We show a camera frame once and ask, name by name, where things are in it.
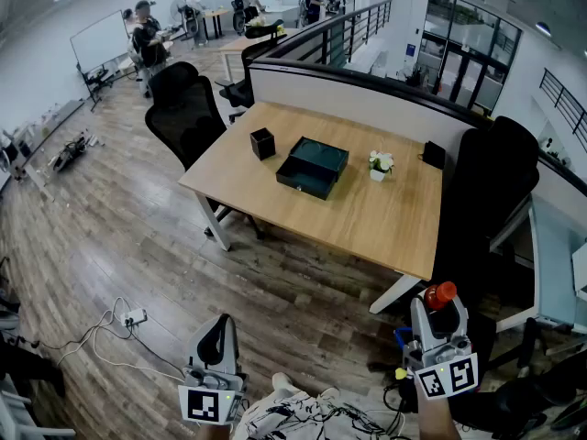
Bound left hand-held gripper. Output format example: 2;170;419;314
177;313;249;426

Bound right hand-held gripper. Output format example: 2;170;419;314
402;294;481;401

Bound red-capped small bottle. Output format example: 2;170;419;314
424;280;460;338

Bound dark green box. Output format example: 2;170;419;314
274;136;350;202

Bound person's right forearm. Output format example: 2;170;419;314
415;390;462;440

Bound person's left forearm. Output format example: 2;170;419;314
194;422;235;440

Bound small black box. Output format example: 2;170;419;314
420;140;447;171

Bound person's white shoe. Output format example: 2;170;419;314
271;372;297;393

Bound white power strip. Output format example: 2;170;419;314
119;308;149;328

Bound person's white black patterned clothing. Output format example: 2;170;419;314
231;385;414;440

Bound pale side desk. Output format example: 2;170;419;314
490;194;587;334

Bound black high-back office chair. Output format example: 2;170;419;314
430;115;551;370

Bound white flowers in white pot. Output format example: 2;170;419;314
368;149;395;183

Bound black square pen holder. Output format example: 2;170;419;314
249;126;277;161

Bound black mesh office chair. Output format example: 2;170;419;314
144;60;265;240

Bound black equipment on floor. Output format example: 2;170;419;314
48;130;105;173

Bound white partition with black top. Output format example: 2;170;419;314
247;57;587;210

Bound black stair railing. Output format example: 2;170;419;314
539;67;587;155

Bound black framed glass door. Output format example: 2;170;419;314
421;0;524;116

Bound black office chair with headrest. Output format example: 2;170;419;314
214;19;288;123

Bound black metal railing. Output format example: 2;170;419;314
249;0;393;68

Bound whiteboard on black stand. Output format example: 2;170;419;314
69;9;130;112

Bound standing fan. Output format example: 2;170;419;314
169;0;197;41

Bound white cable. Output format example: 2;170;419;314
57;296;184;384

